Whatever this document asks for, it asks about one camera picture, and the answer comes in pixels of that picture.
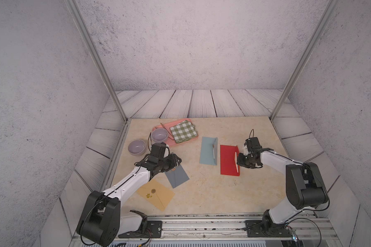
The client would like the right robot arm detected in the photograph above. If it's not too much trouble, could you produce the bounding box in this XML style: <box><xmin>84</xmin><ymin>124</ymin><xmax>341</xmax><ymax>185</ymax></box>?
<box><xmin>237</xmin><ymin>137</ymin><xmax>330</xmax><ymax>228</ymax></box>

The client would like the right aluminium frame post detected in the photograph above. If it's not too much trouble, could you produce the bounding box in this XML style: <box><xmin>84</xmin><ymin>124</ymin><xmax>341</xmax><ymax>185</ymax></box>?
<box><xmin>269</xmin><ymin>0</ymin><xmax>340</xmax><ymax>122</ymax></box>

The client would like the light blue envelope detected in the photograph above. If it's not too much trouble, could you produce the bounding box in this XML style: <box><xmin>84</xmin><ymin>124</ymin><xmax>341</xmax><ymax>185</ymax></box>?
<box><xmin>200</xmin><ymin>137</ymin><xmax>218</xmax><ymax>165</ymax></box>

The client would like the red envelope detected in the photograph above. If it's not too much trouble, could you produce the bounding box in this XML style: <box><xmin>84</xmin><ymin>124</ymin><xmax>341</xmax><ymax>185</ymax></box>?
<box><xmin>220</xmin><ymin>145</ymin><xmax>240</xmax><ymax>177</ymax></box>

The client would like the lilac bowl on table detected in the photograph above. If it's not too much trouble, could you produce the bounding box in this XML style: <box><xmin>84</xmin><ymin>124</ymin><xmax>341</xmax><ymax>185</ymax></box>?
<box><xmin>127</xmin><ymin>140</ymin><xmax>147</xmax><ymax>156</ymax></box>

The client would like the lilac bowl on tray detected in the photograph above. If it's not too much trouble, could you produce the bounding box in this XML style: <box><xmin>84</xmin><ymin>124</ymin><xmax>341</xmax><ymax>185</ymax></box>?
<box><xmin>151</xmin><ymin>128</ymin><xmax>169</xmax><ymax>143</ymax></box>

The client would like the aluminium front rail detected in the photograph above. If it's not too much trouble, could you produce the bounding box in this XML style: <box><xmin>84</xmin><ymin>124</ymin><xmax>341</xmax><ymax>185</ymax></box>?
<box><xmin>110</xmin><ymin>214</ymin><xmax>342</xmax><ymax>247</ymax></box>

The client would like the grey envelope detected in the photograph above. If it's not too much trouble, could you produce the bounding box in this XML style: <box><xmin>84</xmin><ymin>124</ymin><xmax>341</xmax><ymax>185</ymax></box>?
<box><xmin>165</xmin><ymin>165</ymin><xmax>189</xmax><ymax>188</ymax></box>

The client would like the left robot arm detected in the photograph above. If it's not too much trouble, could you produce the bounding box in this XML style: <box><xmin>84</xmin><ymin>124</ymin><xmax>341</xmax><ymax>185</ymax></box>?
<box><xmin>76</xmin><ymin>143</ymin><xmax>182</xmax><ymax>247</ymax></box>

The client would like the left aluminium frame post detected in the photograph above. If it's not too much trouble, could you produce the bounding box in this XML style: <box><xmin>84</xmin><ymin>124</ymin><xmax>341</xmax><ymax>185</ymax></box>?
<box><xmin>65</xmin><ymin>0</ymin><xmax>128</xmax><ymax>122</ymax></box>

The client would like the aluminium frame post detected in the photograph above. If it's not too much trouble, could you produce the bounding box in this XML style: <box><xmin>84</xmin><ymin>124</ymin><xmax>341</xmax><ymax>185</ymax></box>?
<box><xmin>65</xmin><ymin>0</ymin><xmax>128</xmax><ymax>122</ymax></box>
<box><xmin>269</xmin><ymin>0</ymin><xmax>340</xmax><ymax>122</ymax></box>

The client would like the pink tray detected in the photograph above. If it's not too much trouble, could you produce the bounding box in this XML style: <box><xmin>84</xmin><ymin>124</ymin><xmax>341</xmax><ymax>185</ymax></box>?
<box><xmin>151</xmin><ymin>118</ymin><xmax>198</xmax><ymax>147</ymax></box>

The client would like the yellow envelope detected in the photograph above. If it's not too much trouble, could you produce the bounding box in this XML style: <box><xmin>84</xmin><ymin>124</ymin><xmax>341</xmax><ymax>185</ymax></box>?
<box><xmin>137</xmin><ymin>179</ymin><xmax>175</xmax><ymax>211</ymax></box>

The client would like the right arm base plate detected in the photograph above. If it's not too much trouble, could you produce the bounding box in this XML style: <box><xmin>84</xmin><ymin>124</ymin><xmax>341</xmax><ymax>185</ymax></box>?
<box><xmin>243</xmin><ymin>220</ymin><xmax>292</xmax><ymax>238</ymax></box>

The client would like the wooden stick on tray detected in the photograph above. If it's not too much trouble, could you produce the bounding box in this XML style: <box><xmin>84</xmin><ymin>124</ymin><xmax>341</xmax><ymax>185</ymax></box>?
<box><xmin>161</xmin><ymin>123</ymin><xmax>174</xmax><ymax>140</ymax></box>

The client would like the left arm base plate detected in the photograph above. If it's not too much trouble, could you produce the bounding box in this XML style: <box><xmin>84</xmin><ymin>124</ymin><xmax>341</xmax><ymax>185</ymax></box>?
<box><xmin>118</xmin><ymin>210</ymin><xmax>162</xmax><ymax>238</ymax></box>

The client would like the green checkered cloth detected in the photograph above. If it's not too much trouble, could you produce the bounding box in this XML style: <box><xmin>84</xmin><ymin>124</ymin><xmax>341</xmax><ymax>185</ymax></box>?
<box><xmin>170</xmin><ymin>120</ymin><xmax>198</xmax><ymax>144</ymax></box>

